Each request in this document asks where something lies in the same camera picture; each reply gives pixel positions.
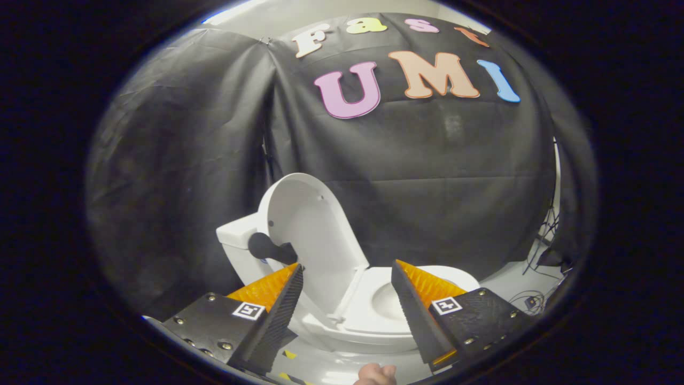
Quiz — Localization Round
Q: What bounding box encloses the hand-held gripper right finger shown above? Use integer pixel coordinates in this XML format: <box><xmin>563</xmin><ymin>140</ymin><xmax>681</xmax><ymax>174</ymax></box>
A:
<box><xmin>390</xmin><ymin>259</ymin><xmax>536</xmax><ymax>372</ymax></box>

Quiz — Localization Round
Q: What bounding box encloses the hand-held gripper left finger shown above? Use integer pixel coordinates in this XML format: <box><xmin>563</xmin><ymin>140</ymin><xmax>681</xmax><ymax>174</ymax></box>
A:
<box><xmin>161</xmin><ymin>263</ymin><xmax>305</xmax><ymax>376</ymax></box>

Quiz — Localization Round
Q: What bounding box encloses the black lid pull tab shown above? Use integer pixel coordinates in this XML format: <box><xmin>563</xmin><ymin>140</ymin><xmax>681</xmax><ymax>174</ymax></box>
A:
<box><xmin>248</xmin><ymin>232</ymin><xmax>299</xmax><ymax>266</ymax></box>

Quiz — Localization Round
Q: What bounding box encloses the white toilet lid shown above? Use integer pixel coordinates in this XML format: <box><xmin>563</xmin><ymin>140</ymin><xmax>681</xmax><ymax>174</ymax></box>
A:
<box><xmin>258</xmin><ymin>173</ymin><xmax>369</xmax><ymax>321</ymax></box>

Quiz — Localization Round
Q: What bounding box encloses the white toilet seat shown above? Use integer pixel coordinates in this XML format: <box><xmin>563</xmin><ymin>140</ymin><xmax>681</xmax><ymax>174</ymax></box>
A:
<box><xmin>342</xmin><ymin>266</ymin><xmax>481</xmax><ymax>336</ymax></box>

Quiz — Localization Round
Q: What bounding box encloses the white ceramic toilet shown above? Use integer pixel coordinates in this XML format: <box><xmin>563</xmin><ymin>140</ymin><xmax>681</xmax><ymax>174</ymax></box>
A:
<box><xmin>216</xmin><ymin>214</ymin><xmax>481</xmax><ymax>355</ymax></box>

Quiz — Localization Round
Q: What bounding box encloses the black backdrop cloth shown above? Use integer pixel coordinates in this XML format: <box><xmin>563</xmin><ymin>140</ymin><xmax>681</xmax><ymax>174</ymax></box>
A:
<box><xmin>85</xmin><ymin>13</ymin><xmax>596</xmax><ymax>321</ymax></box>

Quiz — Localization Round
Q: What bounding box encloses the black tripod stand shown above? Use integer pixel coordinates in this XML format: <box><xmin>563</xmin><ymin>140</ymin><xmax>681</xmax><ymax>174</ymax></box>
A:
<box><xmin>526</xmin><ymin>138</ymin><xmax>563</xmax><ymax>274</ymax></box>

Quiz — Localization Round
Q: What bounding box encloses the tangle of floor cables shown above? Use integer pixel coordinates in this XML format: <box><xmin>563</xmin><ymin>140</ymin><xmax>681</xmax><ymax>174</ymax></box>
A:
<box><xmin>508</xmin><ymin>289</ymin><xmax>548</xmax><ymax>317</ymax></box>

